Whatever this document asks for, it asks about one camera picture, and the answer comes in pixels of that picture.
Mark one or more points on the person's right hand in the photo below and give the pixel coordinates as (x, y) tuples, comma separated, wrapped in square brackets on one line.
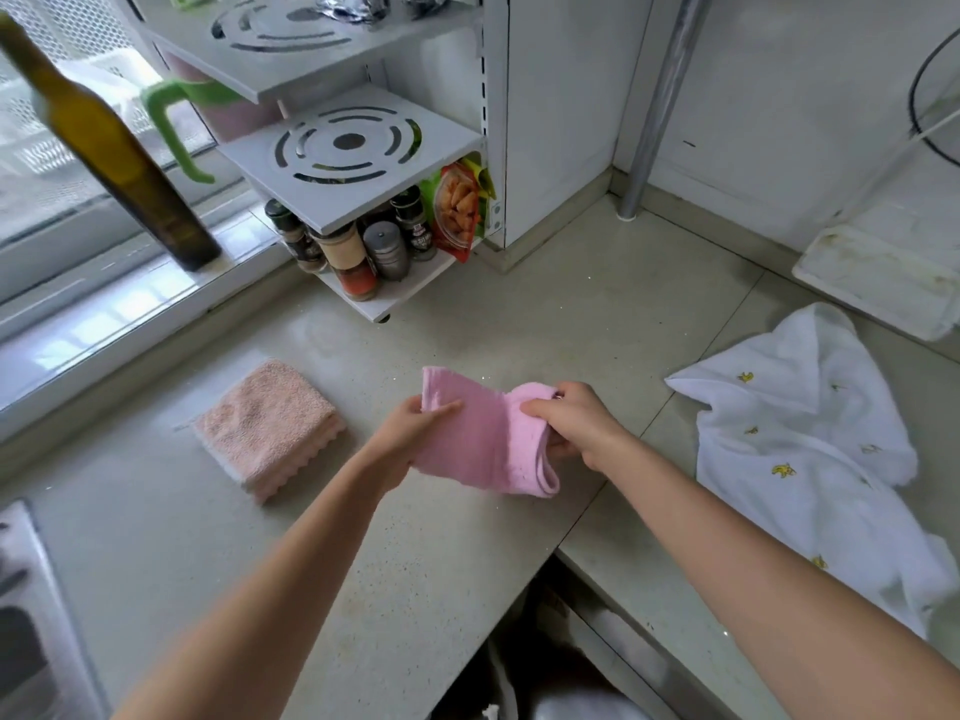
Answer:
[(585, 423)]

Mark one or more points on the person's left hand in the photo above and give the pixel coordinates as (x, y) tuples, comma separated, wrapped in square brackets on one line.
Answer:
[(397, 442)]

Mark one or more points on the pink muslin cloth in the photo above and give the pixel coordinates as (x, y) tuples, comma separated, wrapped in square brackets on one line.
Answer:
[(480, 442)]

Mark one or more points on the light pink ribbed towel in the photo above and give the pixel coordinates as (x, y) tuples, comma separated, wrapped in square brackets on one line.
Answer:
[(300, 468)]

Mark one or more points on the peach towel with white trim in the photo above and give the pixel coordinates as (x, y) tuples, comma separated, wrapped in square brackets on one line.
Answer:
[(262, 419)]

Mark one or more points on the white banana print cloth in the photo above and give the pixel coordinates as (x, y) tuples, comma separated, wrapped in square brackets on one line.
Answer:
[(810, 442)]

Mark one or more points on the person's left forearm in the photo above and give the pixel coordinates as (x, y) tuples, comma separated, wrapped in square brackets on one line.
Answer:
[(262, 607)]

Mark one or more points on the person's right forearm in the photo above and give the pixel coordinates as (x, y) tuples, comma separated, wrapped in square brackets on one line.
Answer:
[(765, 577)]

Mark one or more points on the tan and red spice jar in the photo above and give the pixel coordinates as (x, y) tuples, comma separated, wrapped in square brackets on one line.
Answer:
[(349, 262)]

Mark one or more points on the steel shaker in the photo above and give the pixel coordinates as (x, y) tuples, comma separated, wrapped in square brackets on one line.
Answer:
[(386, 251)]

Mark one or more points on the black-lidded spice jar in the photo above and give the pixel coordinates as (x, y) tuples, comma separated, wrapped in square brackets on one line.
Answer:
[(283, 224), (379, 217), (414, 224), (309, 251)]

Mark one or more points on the red and green snack packet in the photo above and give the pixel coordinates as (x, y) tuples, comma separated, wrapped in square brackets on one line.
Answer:
[(457, 209)]

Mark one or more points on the white tiered shelf rack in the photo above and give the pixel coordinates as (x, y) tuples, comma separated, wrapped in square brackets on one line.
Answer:
[(555, 104)]

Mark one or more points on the white drip tray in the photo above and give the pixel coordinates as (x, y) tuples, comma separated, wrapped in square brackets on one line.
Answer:
[(877, 284)]

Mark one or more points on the grey metal pipe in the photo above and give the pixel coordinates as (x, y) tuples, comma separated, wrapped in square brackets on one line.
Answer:
[(664, 104)]

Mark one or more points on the dark green glass bottle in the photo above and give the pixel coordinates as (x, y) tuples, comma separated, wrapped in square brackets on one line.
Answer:
[(127, 172)]

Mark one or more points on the white lid holder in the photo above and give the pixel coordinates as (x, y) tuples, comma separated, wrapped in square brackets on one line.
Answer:
[(900, 164)]

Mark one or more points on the stainless steel sink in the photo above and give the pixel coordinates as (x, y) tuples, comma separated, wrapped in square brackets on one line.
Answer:
[(37, 652)]

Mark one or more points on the glass pot lid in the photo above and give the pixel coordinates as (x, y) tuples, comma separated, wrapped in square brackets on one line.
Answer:
[(916, 104)]

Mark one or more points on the white plastic basket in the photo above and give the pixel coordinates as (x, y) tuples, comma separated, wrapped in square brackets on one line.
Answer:
[(112, 74)]

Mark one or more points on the white window frame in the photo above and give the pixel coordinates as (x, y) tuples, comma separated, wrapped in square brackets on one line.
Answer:
[(60, 254)]

